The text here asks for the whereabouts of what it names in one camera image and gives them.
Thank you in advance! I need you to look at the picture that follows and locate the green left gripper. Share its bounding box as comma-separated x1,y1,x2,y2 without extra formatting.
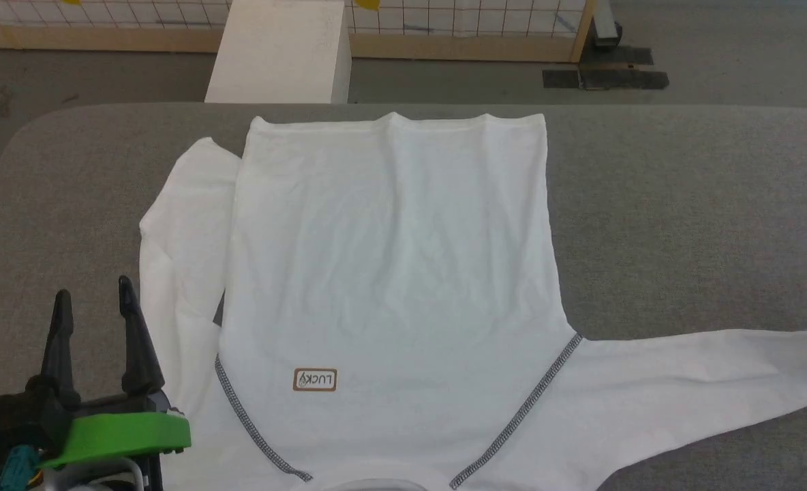
27,276,192,473

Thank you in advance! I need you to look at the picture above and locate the white long-sleeve shirt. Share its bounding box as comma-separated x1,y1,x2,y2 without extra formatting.
138,112,807,491

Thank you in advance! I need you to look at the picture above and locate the white rectangular box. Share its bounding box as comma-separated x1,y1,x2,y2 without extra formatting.
204,0,352,104

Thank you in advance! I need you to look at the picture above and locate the lemon-print partition screen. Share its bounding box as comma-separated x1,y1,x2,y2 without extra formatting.
0,0,599,64

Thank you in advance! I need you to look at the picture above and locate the grey metal partition foot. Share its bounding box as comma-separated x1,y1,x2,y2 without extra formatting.
592,0,624,48

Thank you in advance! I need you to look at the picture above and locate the left arm teal-plug cable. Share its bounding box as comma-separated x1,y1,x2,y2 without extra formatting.
0,446,42,491

